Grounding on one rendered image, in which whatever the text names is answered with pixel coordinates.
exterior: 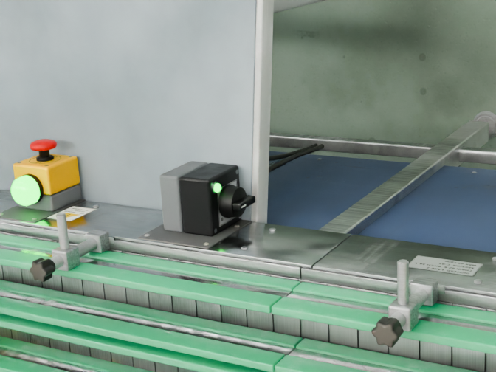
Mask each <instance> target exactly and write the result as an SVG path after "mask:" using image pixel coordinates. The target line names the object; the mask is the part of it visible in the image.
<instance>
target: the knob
mask: <svg viewBox="0 0 496 372"><path fill-rule="evenodd" d="M254 203H255V196H250V195H246V192H245V190H244V189H243V188H242V187H237V186H235V185H225V186H224V187H223V188H222V190H221V192H220V195H219V198H218V208H219V212H220V214H221V215H222V216H223V217H225V218H231V217H240V216H242V215H243V213H244V211H245V210H246V207H248V206H250V205H251V204H254Z"/></svg>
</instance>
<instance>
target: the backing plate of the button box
mask: <svg viewBox="0 0 496 372"><path fill-rule="evenodd" d="M84 201H85V199H80V200H78V201H76V202H73V203H71V204H68V205H67V206H65V207H62V208H60V209H58V210H55V211H53V212H51V211H45V210H35V209H30V208H23V207H19V206H18V205H17V206H15V207H12V208H10V209H8V210H5V211H3V212H1V213H0V218H5V219H9V220H15V221H25V222H29V223H36V222H38V221H41V220H43V219H45V218H47V217H50V216H52V215H54V214H56V213H59V212H60V211H62V210H65V209H67V208H69V207H72V206H75V205H76V204H79V203H81V202H84Z"/></svg>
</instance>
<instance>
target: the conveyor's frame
mask: <svg viewBox="0 0 496 372"><path fill-rule="evenodd" d="M17 205H18V203H17V202H16V201H15V200H14V198H13V197H12V194H11V191H10V190H0V213H1V212H3V211H5V210H8V209H10V208H12V207H15V206H17ZM59 213H65V214H66V223H67V229H68V236H69V242H70V243H75V244H80V243H82V242H84V241H85V240H86V236H85V234H87V233H89V232H91V231H92V230H99V231H105V232H108V236H114V237H115V240H114V244H111V243H109V246H110V249H116V250H122V251H126V252H135V253H140V254H145V255H154V256H159V257H164V258H169V259H170V258H172V259H178V260H183V261H192V262H196V263H202V264H210V265H216V266H224V267H229V268H234V269H243V270H244V272H245V270H248V271H253V272H262V273H267V274H271V275H280V276H286V277H291V278H299V281H300V279H304V280H313V281H318V282H323V283H327V284H329V283H332V284H337V285H342V286H351V287H356V288H357V291H358V288H361V289H370V290H374V291H380V292H387V295H388V294H389V293H394V294H398V289H397V261H399V260H401V259H405V260H407V261H409V296H410V282H411V281H413V280H414V279H415V278H426V279H432V280H437V281H438V285H440V286H445V294H438V300H440V301H444V302H450V303H452V305H453V303H458V304H464V305H468V306H477V307H482V308H486V311H487V309H496V252H484V251H478V250H473V249H461V248H455V247H444V246H439V245H432V244H421V243H415V242H409V241H398V240H392V239H386V238H374V237H369V236H363V235H351V234H345V233H339V232H329V231H322V230H311V229H305V228H299V227H288V226H282V225H276V224H265V223H259V222H253V221H252V222H251V223H249V224H248V225H246V226H245V227H243V228H241V229H240V230H238V231H236V232H234V233H233V234H232V235H230V236H228V237H227V238H225V239H224V240H222V241H220V242H218V243H217V244H215V245H214V246H212V247H211V248H209V249H205V248H199V247H190V246H185V245H179V244H170V243H165V242H159V241H149V240H145V239H139V238H138V237H140V236H141V235H143V234H145V233H147V232H149V231H151V230H152V229H154V228H156V227H158V226H160V225H162V224H163V215H162V210H155V209H149V208H143V207H132V206H126V205H120V204H109V203H102V202H96V201H83V202H81V203H79V204H76V205H75V206H72V207H69V208H67V209H65V210H62V211H60V212H59ZM56 215H57V213H56V214H54V215H52V216H50V217H47V218H45V219H43V220H41V221H38V222H36V223H29V222H25V221H15V220H9V219H5V218H0V232H5V233H14V234H17V235H28V236H32V237H37V238H46V239H51V240H56V241H59V236H58V224H57V218H56Z"/></svg>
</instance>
